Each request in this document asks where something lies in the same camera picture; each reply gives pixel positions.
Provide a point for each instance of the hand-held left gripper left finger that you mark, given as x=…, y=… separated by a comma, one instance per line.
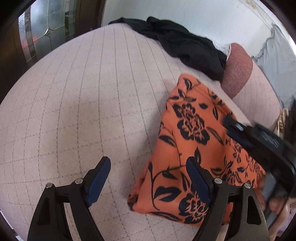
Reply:
x=98, y=183

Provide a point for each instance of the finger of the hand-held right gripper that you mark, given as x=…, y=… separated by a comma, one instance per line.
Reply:
x=233, y=124
x=238, y=138

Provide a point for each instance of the orange floral shirt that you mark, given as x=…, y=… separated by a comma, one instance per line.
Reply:
x=185, y=129

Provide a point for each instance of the grey-blue pillow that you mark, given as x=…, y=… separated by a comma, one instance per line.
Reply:
x=277, y=60

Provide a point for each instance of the pink sofa armrest bolster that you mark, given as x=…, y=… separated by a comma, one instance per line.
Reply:
x=249, y=88

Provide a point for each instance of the clear plastic bag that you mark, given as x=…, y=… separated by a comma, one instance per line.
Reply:
x=223, y=47

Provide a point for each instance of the person's right hand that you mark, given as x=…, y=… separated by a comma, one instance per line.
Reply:
x=275, y=205

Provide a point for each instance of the cream floral blanket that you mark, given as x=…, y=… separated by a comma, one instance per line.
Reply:
x=281, y=120

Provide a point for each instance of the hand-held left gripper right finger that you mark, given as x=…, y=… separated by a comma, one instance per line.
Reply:
x=198, y=183

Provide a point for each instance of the wooden door with leaded glass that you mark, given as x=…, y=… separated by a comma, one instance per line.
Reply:
x=46, y=23

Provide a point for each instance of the black cloth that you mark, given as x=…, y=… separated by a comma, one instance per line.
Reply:
x=185, y=46

